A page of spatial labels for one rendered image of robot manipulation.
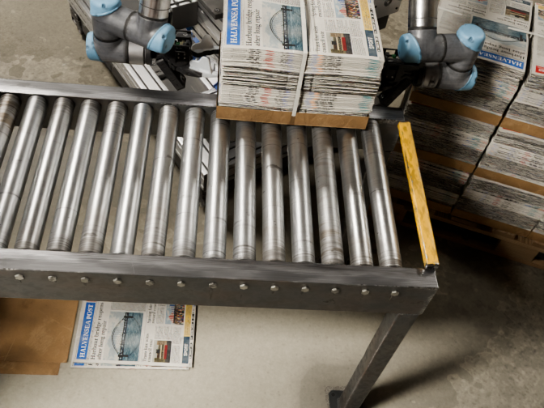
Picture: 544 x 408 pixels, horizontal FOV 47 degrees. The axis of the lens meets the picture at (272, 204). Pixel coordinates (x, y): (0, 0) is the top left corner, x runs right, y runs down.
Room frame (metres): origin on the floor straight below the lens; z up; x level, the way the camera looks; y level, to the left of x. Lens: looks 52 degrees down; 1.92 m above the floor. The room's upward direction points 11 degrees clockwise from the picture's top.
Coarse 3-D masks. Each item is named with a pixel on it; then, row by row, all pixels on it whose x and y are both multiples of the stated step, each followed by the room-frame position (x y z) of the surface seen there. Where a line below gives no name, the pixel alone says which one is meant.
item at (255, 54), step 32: (224, 0) 1.28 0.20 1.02; (256, 0) 1.29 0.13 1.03; (288, 0) 1.33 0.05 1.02; (224, 32) 1.15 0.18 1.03; (256, 32) 1.17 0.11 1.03; (288, 32) 1.20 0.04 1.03; (224, 64) 1.10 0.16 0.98; (256, 64) 1.12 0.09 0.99; (288, 64) 1.13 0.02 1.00; (224, 96) 1.11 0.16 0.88; (256, 96) 1.12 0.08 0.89
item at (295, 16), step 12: (300, 12) 1.29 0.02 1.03; (312, 12) 1.29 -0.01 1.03; (300, 24) 1.24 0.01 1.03; (312, 24) 1.25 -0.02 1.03; (300, 36) 1.19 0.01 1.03; (312, 36) 1.20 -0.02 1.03; (300, 48) 1.15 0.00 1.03; (312, 48) 1.16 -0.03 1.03; (300, 60) 1.13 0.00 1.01; (312, 60) 1.14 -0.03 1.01; (312, 72) 1.14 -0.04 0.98; (288, 84) 1.13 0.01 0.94; (288, 96) 1.13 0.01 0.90; (300, 96) 1.14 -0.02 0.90; (288, 108) 1.13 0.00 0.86; (300, 108) 1.14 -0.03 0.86
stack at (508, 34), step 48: (480, 0) 1.80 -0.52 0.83; (528, 0) 1.86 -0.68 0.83; (528, 48) 1.67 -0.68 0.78; (480, 96) 1.51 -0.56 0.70; (528, 96) 1.50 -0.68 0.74; (432, 144) 1.52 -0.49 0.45; (480, 144) 1.50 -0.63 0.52; (528, 144) 1.48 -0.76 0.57; (432, 192) 1.51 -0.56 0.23; (480, 192) 1.49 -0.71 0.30; (528, 192) 1.47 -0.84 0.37; (528, 240) 1.46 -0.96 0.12
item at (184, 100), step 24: (0, 96) 1.06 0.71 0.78; (24, 96) 1.07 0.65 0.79; (48, 96) 1.08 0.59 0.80; (72, 96) 1.09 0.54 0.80; (96, 96) 1.11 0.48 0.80; (120, 96) 1.12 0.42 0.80; (144, 96) 1.14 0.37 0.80; (168, 96) 1.15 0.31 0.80; (192, 96) 1.17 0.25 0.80; (216, 96) 1.19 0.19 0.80; (48, 120) 1.08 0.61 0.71; (72, 120) 1.09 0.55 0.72; (384, 120) 1.22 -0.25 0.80; (336, 144) 1.20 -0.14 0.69; (360, 144) 1.21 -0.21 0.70; (384, 144) 1.22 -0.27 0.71
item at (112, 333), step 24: (96, 312) 0.91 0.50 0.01; (120, 312) 0.92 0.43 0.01; (144, 312) 0.94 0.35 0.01; (168, 312) 0.96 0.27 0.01; (192, 312) 0.97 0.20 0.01; (96, 336) 0.83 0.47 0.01; (120, 336) 0.84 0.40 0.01; (144, 336) 0.86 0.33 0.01; (168, 336) 0.88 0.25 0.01; (192, 336) 0.89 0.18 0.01; (96, 360) 0.75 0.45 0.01; (120, 360) 0.76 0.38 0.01; (144, 360) 0.78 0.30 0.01; (168, 360) 0.79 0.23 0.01; (192, 360) 0.81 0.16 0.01
